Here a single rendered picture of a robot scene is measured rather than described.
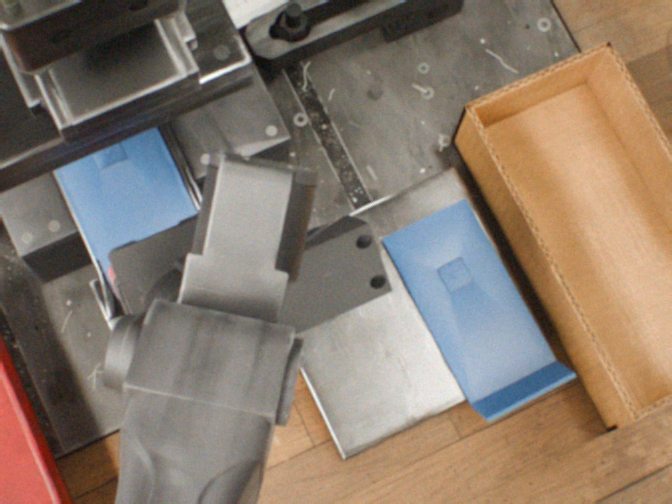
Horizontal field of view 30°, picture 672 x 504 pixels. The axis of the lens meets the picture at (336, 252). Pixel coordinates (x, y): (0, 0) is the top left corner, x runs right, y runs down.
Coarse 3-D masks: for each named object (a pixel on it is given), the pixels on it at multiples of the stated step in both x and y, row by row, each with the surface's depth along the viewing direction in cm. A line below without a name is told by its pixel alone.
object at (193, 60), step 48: (192, 0) 72; (0, 48) 71; (96, 48) 67; (144, 48) 67; (192, 48) 71; (240, 48) 71; (0, 96) 70; (48, 96) 66; (96, 96) 66; (144, 96) 66; (192, 96) 72; (0, 144) 69; (48, 144) 69; (96, 144) 72; (0, 192) 72
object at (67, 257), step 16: (288, 144) 88; (272, 160) 89; (288, 160) 91; (80, 240) 86; (32, 256) 85; (48, 256) 86; (64, 256) 88; (80, 256) 90; (48, 272) 90; (64, 272) 91
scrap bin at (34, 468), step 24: (0, 336) 89; (0, 360) 84; (0, 384) 89; (0, 408) 89; (24, 408) 85; (0, 432) 89; (24, 432) 83; (0, 456) 88; (24, 456) 88; (48, 456) 86; (0, 480) 88; (24, 480) 88; (48, 480) 82
